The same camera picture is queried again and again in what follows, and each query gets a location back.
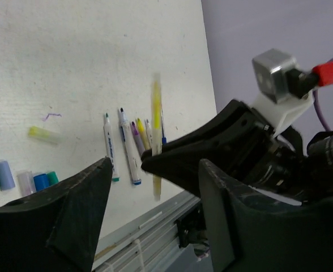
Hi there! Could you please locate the clear pink pen cap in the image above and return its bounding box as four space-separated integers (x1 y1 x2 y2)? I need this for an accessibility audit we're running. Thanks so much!
17 171 36 197

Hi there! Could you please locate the clear yellow highlighter cap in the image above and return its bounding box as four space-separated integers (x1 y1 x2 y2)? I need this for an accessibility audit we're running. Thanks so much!
28 126 61 144

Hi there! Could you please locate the yellow highlighter pen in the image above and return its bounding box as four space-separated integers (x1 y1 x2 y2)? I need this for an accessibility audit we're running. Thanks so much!
136 118 150 150

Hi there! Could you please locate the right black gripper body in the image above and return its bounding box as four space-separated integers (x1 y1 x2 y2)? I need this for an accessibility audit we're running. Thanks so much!
200 109 333 202

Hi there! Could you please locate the blue cap white marker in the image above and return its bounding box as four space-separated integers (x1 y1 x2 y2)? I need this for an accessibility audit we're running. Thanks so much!
119 108 142 186

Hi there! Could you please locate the green acrylic marker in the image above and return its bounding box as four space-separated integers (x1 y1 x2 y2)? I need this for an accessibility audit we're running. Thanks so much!
104 113 119 182

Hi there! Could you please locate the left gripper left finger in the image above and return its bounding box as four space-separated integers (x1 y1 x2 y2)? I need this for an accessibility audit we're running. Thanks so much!
5 158 112 271

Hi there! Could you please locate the lavender acrylic marker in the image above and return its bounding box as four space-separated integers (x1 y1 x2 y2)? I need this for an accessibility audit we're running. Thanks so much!
145 119 152 147

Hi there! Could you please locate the yellow slim pen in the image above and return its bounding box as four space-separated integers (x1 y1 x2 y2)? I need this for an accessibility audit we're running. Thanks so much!
151 73 162 201

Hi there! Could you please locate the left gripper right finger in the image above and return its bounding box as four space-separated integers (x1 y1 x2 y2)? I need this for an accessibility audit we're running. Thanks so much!
198 158 300 272

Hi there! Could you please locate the blue ballpoint pen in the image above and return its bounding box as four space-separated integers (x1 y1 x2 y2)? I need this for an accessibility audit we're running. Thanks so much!
161 110 167 145

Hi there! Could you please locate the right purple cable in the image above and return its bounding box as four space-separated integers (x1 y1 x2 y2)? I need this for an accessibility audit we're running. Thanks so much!
312 55 333 133

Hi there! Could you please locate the aluminium frame rail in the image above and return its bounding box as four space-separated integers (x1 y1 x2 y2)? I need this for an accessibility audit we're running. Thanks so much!
92 192 213 271

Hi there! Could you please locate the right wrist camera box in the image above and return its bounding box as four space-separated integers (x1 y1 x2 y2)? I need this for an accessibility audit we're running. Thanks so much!
252 48 297 104

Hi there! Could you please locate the green marker cap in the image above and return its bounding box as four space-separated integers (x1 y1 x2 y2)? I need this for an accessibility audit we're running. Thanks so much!
46 171 59 186

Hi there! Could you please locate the pink slim pen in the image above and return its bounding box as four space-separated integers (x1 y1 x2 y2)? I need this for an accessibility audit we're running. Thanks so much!
131 121 145 156

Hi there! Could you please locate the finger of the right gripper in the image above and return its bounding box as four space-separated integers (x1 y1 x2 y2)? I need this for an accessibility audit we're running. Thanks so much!
140 99 258 159
141 154 200 197

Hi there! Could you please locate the lavender marker cap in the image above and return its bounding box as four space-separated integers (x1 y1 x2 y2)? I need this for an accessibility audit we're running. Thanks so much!
0 160 15 191

